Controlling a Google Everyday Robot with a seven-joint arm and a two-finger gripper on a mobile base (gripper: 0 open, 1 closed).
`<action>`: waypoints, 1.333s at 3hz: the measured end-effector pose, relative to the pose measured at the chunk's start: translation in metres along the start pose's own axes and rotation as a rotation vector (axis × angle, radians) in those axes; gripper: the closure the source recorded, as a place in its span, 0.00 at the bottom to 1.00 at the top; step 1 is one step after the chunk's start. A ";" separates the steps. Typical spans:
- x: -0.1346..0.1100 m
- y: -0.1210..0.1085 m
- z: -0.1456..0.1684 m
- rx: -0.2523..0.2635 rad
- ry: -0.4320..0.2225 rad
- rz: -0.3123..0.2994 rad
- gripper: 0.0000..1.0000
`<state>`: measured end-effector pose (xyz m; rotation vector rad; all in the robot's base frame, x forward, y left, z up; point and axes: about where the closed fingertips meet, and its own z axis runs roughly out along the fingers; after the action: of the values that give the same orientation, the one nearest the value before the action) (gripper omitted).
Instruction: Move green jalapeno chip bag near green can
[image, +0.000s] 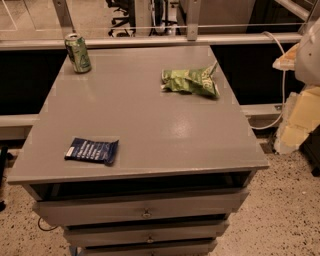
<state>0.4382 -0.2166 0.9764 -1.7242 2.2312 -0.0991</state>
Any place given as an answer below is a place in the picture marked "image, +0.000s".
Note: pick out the drawer with knob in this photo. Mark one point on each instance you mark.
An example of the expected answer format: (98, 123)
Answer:
(140, 207)
(146, 234)

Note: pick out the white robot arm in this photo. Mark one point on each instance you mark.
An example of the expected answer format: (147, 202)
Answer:
(301, 112)

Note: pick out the middle drawer with knob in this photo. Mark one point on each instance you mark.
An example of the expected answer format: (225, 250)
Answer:
(146, 234)

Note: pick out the green jalapeno chip bag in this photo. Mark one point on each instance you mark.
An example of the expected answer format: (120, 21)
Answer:
(194, 81)

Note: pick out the bottom drawer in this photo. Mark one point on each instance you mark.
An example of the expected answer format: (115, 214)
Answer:
(171, 248)

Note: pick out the black office chair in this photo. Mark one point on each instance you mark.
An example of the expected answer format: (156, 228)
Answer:
(124, 24)

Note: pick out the top drawer with knob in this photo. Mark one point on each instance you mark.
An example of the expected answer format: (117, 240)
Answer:
(140, 207)

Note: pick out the green soda can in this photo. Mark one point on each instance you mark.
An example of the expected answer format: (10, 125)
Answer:
(77, 52)

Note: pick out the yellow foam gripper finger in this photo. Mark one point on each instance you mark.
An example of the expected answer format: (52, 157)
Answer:
(301, 112)

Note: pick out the blue snack packet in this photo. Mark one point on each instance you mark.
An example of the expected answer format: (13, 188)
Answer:
(92, 151)

